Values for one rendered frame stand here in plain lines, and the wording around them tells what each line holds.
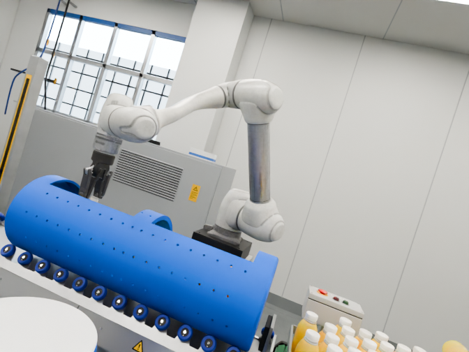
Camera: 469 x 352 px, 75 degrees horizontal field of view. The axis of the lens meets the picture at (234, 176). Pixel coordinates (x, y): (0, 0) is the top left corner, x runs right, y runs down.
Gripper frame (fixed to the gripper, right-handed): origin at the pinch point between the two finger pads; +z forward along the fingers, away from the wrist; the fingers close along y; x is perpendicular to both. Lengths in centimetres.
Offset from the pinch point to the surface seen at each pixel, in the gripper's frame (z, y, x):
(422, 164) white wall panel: -98, -281, 181
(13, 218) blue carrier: 8.5, 13.9, -14.6
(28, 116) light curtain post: -22, -34, -74
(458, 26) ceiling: -225, -232, 158
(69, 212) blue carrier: 0.4, 11.8, 2.9
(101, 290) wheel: 19.7, 9.9, 20.7
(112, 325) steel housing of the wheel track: 27.2, 11.7, 28.6
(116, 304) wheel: 21.2, 11.1, 27.5
